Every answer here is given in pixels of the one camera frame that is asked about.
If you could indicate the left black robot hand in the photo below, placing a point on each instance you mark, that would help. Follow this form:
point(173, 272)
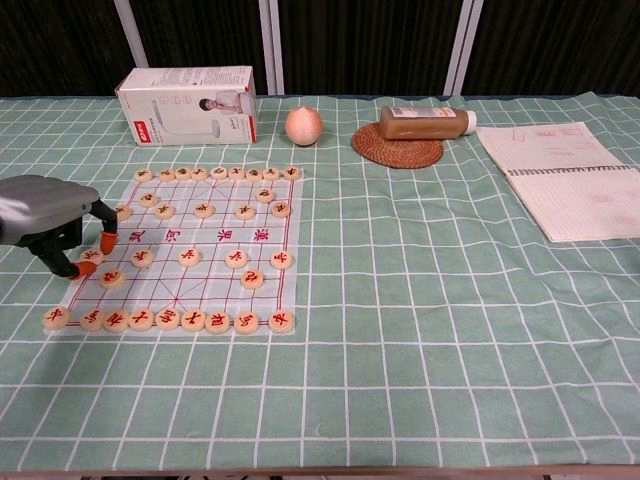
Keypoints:
point(35, 210)

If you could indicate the round wooden chess piece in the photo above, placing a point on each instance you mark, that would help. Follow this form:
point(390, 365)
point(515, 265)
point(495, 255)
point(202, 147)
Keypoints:
point(125, 214)
point(91, 255)
point(166, 175)
point(164, 210)
point(253, 174)
point(281, 209)
point(204, 210)
point(148, 199)
point(55, 318)
point(218, 321)
point(142, 258)
point(190, 257)
point(265, 195)
point(271, 173)
point(236, 259)
point(281, 260)
point(281, 322)
point(92, 319)
point(115, 320)
point(140, 319)
point(236, 173)
point(193, 320)
point(143, 175)
point(244, 211)
point(291, 173)
point(167, 319)
point(218, 173)
point(199, 173)
point(183, 173)
point(246, 323)
point(252, 279)
point(111, 278)

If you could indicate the translucent chess board sheet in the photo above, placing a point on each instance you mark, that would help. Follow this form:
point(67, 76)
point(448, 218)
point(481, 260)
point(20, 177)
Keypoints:
point(210, 235)

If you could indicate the round woven rattan coaster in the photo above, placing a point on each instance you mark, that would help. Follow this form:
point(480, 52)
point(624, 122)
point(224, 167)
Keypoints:
point(400, 152)

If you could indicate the white cardboard product box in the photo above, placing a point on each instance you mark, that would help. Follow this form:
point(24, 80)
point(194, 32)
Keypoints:
point(190, 110)

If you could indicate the peach coloured ball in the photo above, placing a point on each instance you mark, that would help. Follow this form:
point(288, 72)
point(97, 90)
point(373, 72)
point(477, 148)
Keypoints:
point(303, 126)

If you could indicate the green checkered tablecloth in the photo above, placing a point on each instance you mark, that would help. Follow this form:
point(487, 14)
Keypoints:
point(400, 325)

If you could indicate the brown drink bottle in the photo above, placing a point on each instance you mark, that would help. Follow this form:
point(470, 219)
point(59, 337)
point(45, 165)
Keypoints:
point(425, 122)

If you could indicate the open spiral notebook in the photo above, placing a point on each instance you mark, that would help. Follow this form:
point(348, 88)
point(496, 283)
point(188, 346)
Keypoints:
point(575, 200)

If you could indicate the black screen panel white frame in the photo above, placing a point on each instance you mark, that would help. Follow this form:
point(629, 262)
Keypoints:
point(200, 35)
point(55, 45)
point(365, 45)
point(555, 45)

